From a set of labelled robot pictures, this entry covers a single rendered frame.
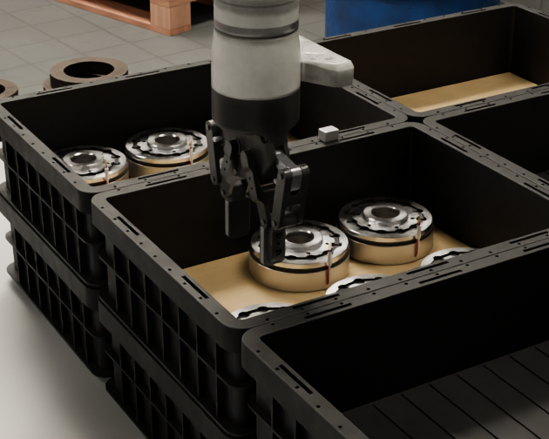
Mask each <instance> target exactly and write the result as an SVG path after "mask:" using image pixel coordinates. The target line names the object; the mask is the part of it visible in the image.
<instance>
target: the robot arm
mask: <svg viewBox="0 0 549 439"><path fill-rule="evenodd" d="M213 25H214V27H213V42H212V50H211V90H212V119H213V120H208V121H207V122H206V134H207V149H208V158H209V167H210V175H211V180H212V182H213V184H214V185H220V193H221V196H222V197H223V198H224V199H226V235H227V236H228V237H229V238H231V239H235V238H239V237H242V236H246V235H248V233H249V231H250V198H251V200H252V201H253V202H255V203H256V204H257V207H258V212H259V216H260V222H261V226H260V262H261V263H262V264H263V265H265V266H271V265H273V264H277V263H280V262H282V261H283V260H284V259H285V254H286V248H285V247H286V227H290V226H295V225H299V224H301V223H302V219H303V214H304V207H305V202H306V196H307V190H308V180H309V174H310V171H309V168H308V165H306V164H301V165H296V164H295V163H294V162H293V161H292V160H291V159H290V158H289V149H288V141H287V135H288V133H289V131H290V130H291V129H292V128H293V127H294V126H295V125H296V124H297V122H298V121H299V118H300V93H301V81H304V82H310V83H313V84H321V85H326V86H330V87H344V86H349V85H352V84H353V78H354V65H353V64H352V63H351V61H350V60H348V59H347V58H345V57H342V56H340V55H338V54H336V53H334V52H333V51H330V50H328V49H326V48H324V47H322V46H320V45H319V44H316V43H314V42H312V41H310V40H308V39H307V38H305V37H302V36H299V0H213ZM221 158H223V161H222V165H221V168H220V159H221ZM273 183H275V184H276V186H275V188H273V189H269V190H266V191H262V190H261V186H266V185H270V184H273ZM246 193H250V197H248V196H247V195H246ZM270 199H274V204H273V211H272V212H271V213H270V211H269V206H268V202H269V200H270ZM290 206H292V209H291V212H290V210H289V207H290Z"/></svg>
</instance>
